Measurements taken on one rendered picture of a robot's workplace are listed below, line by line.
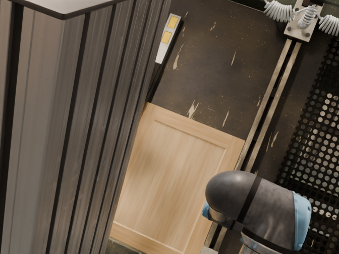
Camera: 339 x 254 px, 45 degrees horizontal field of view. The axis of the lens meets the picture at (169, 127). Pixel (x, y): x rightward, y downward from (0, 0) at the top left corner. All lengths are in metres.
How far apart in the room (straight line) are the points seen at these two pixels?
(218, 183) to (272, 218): 0.14
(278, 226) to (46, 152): 0.69
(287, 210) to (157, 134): 0.88
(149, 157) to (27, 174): 1.37
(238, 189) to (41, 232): 0.61
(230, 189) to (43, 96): 0.69
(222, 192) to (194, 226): 0.74
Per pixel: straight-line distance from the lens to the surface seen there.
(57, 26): 0.28
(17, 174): 0.35
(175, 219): 1.68
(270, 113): 1.64
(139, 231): 1.71
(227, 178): 0.96
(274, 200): 0.94
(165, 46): 1.75
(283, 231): 0.94
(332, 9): 1.77
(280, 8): 1.62
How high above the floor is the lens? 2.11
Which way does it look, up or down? 28 degrees down
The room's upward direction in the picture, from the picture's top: 17 degrees clockwise
